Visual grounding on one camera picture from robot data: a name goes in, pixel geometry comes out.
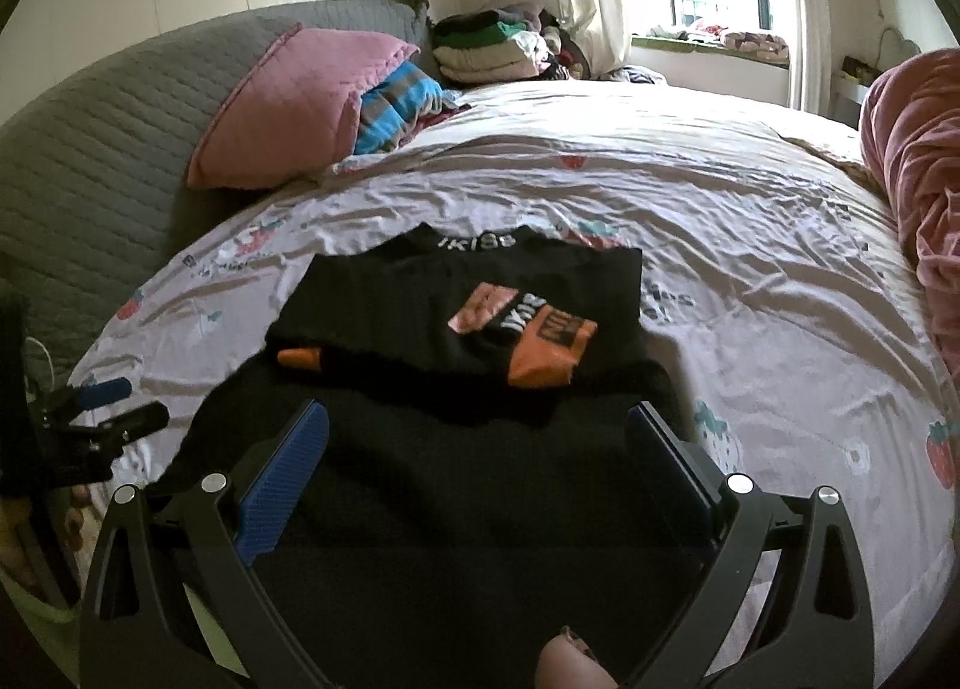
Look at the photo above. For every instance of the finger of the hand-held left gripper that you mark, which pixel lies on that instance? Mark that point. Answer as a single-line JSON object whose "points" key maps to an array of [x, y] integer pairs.
{"points": [[105, 390], [139, 420]]}

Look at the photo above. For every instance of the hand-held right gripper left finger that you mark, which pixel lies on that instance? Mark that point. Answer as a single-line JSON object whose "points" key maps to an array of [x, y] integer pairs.
{"points": [[289, 471]]}

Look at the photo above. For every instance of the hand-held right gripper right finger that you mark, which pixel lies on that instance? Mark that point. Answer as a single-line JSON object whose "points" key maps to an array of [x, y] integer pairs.
{"points": [[667, 449]]}

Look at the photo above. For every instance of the pink quilted pillow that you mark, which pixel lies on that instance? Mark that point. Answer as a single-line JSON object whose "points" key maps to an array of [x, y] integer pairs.
{"points": [[292, 107]]}

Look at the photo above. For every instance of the clothes on windowsill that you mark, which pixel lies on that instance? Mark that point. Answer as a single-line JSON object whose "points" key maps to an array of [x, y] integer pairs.
{"points": [[742, 42]]}

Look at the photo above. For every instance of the blue striped cloth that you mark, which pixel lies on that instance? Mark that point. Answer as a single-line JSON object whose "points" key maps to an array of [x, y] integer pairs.
{"points": [[397, 107]]}

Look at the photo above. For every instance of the pink blanket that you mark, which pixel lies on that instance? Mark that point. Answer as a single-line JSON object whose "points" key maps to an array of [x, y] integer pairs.
{"points": [[922, 156]]}

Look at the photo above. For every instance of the black sweater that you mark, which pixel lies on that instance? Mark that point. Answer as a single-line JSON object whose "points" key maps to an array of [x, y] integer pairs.
{"points": [[420, 494]]}

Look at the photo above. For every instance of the strawberry printed bed sheet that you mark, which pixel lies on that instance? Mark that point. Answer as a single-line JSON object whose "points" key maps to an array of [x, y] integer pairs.
{"points": [[750, 224]]}

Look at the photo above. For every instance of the stack of folded clothes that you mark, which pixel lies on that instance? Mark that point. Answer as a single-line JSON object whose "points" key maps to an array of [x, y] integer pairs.
{"points": [[484, 47]]}

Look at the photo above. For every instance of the grey quilted headboard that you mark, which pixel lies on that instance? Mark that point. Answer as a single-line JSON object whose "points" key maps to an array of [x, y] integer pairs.
{"points": [[105, 149]]}

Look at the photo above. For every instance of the white side table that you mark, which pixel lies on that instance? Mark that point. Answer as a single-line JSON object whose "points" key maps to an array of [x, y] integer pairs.
{"points": [[851, 89]]}

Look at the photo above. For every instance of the person's right hand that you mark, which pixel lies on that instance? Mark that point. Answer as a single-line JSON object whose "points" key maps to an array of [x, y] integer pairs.
{"points": [[574, 663]]}

